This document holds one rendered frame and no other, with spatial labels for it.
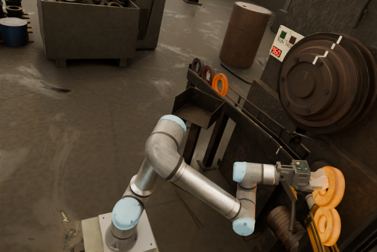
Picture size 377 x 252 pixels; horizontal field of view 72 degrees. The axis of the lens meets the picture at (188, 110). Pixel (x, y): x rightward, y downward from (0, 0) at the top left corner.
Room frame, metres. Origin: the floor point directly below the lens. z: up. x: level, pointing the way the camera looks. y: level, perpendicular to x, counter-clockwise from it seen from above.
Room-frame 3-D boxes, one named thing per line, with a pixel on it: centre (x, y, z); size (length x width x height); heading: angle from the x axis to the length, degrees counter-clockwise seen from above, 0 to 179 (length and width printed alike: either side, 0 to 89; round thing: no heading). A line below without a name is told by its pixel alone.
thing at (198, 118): (1.45, -0.06, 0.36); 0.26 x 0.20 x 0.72; 68
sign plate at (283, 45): (1.54, -0.48, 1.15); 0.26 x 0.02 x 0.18; 33
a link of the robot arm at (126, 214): (0.68, 0.15, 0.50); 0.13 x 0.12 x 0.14; 174
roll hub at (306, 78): (1.14, -0.49, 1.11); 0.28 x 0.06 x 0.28; 33
